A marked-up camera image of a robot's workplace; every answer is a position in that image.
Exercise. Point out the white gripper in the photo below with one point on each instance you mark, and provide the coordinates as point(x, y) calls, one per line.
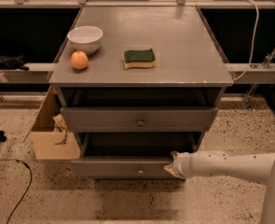
point(180, 166)

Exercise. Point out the grey drawer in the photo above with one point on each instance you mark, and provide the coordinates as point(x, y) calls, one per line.
point(138, 120)
point(131, 155)

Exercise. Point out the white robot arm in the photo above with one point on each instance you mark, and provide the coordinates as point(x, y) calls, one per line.
point(259, 168)

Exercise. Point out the grey drawer cabinet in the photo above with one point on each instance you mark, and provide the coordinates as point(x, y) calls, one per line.
point(189, 71)

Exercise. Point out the grey top drawer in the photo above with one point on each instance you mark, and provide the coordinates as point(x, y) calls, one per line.
point(138, 120)

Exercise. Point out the open cardboard box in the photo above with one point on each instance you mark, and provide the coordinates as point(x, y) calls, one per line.
point(50, 135)

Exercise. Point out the green yellow sponge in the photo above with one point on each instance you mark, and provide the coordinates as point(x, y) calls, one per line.
point(139, 59)

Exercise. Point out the orange fruit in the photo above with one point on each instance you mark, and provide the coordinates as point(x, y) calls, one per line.
point(79, 60)

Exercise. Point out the white ceramic bowl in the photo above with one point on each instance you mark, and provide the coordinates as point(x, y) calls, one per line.
point(85, 38)

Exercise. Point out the black cloth on rail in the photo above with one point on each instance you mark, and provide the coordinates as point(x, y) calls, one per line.
point(12, 62)

